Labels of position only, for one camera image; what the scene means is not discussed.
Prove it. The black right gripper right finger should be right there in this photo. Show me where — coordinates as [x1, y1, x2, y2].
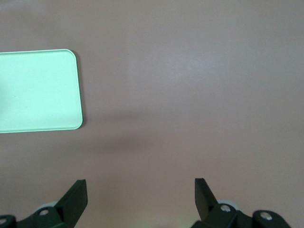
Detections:
[191, 177, 252, 228]

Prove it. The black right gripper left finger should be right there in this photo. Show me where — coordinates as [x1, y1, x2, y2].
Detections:
[16, 180, 88, 228]

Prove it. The brown table cloth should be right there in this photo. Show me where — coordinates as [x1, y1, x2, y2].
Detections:
[0, 0, 304, 228]

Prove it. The green rectangular tray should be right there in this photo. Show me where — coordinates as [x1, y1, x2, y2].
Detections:
[0, 48, 84, 133]

